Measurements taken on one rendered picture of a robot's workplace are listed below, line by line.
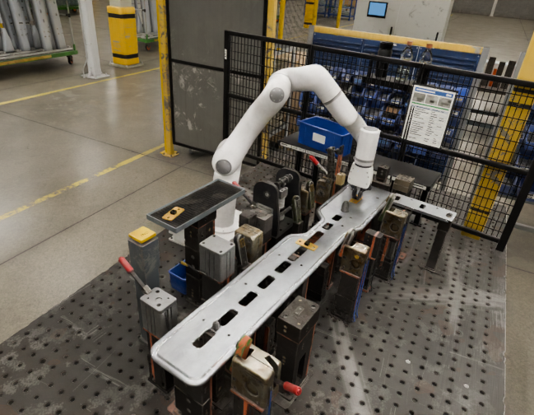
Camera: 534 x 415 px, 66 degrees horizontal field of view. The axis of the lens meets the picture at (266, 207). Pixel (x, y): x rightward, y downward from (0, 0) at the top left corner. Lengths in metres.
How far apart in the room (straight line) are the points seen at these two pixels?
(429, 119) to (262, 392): 1.66
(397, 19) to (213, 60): 4.85
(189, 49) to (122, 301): 3.02
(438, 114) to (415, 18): 6.10
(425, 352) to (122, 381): 1.09
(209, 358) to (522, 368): 2.16
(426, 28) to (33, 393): 7.80
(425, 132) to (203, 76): 2.55
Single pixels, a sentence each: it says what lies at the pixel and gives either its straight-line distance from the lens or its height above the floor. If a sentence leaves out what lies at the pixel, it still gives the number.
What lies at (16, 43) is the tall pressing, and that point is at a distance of 9.46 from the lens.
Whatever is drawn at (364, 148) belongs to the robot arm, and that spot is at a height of 1.27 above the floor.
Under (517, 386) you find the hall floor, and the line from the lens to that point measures 2.84.
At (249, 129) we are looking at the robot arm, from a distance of 1.76.
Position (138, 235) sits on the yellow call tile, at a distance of 1.33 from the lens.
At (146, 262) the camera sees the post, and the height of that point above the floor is 1.08.
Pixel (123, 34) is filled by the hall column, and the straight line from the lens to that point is 9.14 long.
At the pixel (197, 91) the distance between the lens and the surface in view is 4.37.
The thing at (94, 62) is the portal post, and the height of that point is 0.25.
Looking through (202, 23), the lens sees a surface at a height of 1.43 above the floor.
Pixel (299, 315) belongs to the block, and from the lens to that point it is 1.24.
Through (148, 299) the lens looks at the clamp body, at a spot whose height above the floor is 1.06.
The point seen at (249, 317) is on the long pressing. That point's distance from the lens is 1.26.
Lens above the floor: 1.89
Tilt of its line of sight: 30 degrees down
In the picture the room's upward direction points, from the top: 4 degrees clockwise
